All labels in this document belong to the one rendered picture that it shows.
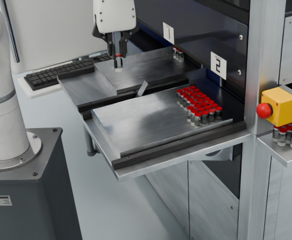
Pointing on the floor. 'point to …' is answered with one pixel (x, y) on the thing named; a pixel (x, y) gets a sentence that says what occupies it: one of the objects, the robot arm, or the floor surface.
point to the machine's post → (275, 35)
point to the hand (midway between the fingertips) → (117, 49)
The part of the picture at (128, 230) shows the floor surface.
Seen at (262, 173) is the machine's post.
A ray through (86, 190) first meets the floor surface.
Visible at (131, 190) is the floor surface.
